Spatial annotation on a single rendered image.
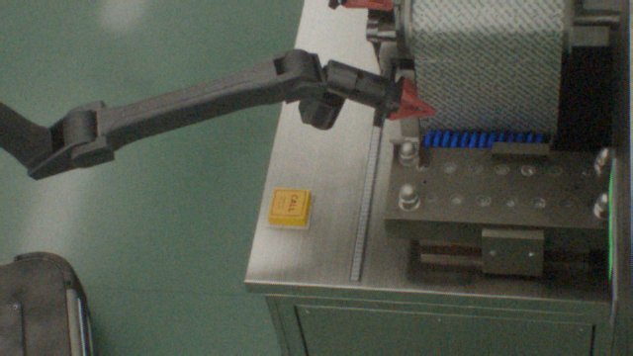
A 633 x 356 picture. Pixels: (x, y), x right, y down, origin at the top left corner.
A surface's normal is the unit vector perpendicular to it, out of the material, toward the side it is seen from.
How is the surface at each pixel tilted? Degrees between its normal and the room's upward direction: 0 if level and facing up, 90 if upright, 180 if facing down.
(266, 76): 4
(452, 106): 91
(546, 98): 91
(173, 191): 0
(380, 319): 90
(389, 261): 0
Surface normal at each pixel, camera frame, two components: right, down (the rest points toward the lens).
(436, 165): -0.12, -0.61
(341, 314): -0.14, 0.79
